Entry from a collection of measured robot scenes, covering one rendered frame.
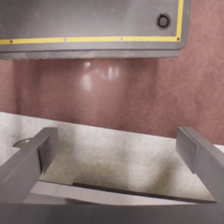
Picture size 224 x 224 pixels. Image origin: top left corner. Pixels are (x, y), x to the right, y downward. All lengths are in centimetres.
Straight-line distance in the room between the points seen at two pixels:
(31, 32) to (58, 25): 8
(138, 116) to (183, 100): 25
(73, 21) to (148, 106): 54
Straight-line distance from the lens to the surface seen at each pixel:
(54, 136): 16
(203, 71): 92
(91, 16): 50
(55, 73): 85
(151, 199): 62
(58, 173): 107
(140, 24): 50
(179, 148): 17
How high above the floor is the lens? 81
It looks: 74 degrees down
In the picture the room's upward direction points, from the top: 178 degrees counter-clockwise
